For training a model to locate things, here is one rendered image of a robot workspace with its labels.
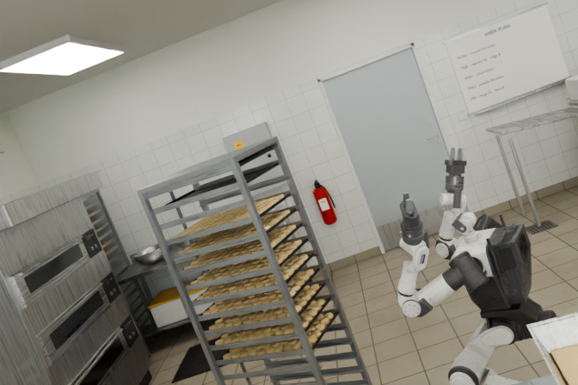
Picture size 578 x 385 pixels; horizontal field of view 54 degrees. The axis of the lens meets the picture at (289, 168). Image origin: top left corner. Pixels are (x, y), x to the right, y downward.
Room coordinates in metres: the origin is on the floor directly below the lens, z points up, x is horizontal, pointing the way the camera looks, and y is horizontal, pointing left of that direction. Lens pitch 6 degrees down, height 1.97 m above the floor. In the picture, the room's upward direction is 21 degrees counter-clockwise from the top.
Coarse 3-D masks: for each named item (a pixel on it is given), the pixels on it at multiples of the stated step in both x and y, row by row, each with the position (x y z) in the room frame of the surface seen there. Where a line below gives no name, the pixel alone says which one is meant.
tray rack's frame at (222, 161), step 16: (256, 144) 2.99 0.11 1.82; (208, 160) 3.31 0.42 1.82; (224, 160) 2.71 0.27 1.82; (240, 160) 2.73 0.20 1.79; (176, 176) 2.88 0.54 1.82; (192, 176) 2.81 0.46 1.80; (144, 192) 2.97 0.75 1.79; (144, 208) 2.99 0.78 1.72; (176, 208) 3.19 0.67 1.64; (208, 208) 3.40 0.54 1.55; (160, 240) 2.98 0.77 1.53; (192, 240) 3.21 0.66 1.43; (176, 272) 2.99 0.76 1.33; (192, 304) 3.00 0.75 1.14; (192, 320) 2.99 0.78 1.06; (208, 352) 2.98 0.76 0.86; (224, 384) 3.00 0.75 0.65
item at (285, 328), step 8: (312, 304) 3.07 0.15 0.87; (320, 304) 3.01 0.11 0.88; (304, 312) 2.98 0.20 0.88; (312, 312) 2.94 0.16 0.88; (304, 320) 2.89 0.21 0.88; (256, 328) 3.05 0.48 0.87; (264, 328) 2.97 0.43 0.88; (272, 328) 2.93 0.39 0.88; (280, 328) 2.89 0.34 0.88; (288, 328) 2.84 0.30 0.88; (304, 328) 2.81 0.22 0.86; (224, 336) 3.08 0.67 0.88; (232, 336) 3.05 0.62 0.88; (240, 336) 3.02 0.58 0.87; (248, 336) 2.95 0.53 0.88; (256, 336) 2.92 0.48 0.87; (264, 336) 2.89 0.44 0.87; (216, 344) 3.02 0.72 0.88
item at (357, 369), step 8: (336, 368) 3.16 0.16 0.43; (344, 368) 3.14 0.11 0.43; (352, 368) 3.11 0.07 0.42; (360, 368) 3.09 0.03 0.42; (272, 376) 3.38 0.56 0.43; (280, 376) 3.35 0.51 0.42; (288, 376) 3.32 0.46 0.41; (296, 376) 3.30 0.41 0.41; (304, 376) 3.25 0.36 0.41; (312, 376) 3.22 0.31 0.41
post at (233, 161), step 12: (240, 168) 2.71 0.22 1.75; (240, 180) 2.69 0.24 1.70; (252, 204) 2.70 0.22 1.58; (252, 216) 2.70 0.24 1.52; (264, 240) 2.69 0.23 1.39; (276, 264) 2.70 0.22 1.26; (276, 276) 2.70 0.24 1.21; (288, 300) 2.69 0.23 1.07; (300, 324) 2.70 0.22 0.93; (300, 336) 2.69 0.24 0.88; (312, 360) 2.69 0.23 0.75; (312, 372) 2.70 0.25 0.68; (324, 384) 2.70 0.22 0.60
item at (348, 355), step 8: (344, 352) 3.12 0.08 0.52; (352, 352) 3.09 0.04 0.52; (280, 360) 3.33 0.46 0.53; (288, 360) 3.30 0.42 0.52; (296, 360) 3.28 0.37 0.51; (304, 360) 3.25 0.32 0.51; (320, 360) 3.19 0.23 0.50; (328, 360) 3.15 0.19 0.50; (336, 360) 3.12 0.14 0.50; (264, 368) 3.37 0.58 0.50; (272, 368) 3.34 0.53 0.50
